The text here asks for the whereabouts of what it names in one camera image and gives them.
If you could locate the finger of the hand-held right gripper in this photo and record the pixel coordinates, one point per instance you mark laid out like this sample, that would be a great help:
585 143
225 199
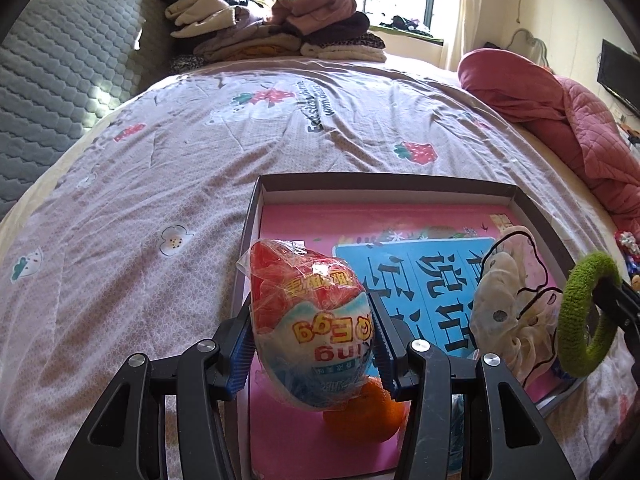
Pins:
620 294
620 325

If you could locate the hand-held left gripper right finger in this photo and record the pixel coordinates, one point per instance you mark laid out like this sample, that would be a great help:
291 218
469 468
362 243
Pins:
387 375

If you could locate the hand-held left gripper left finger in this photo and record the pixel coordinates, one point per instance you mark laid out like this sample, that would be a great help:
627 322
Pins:
240 365

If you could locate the toy egg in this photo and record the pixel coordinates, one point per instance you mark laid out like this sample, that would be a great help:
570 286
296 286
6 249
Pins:
305 320

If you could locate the grey cardboard box tray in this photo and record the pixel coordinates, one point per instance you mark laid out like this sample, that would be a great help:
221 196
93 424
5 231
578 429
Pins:
380 194

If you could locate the small orange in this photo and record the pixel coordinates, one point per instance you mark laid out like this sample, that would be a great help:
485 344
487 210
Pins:
365 415

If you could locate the red and white snack packet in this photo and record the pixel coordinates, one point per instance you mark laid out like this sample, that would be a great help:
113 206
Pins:
627 245

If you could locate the blue cookie packet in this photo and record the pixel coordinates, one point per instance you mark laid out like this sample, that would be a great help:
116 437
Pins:
562 373

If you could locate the cream scrunchie with black trim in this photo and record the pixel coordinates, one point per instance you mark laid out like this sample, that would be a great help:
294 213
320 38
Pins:
500 285

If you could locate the pink quilt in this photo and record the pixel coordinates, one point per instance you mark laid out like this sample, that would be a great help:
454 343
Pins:
550 110

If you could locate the black television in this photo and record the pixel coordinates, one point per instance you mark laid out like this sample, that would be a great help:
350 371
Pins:
620 75

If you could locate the white ornate chair back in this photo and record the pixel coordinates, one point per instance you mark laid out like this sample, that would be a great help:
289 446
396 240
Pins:
530 42

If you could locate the cream curtain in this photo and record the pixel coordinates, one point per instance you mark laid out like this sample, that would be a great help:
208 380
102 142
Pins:
460 10

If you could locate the pile of folded clothes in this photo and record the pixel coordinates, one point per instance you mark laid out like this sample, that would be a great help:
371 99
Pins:
280 25

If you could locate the dark items on windowsill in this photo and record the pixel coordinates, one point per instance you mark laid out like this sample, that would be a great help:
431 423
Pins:
405 25

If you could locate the grey quilted mattress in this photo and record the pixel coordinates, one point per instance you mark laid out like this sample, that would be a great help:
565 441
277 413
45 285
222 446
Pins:
60 70

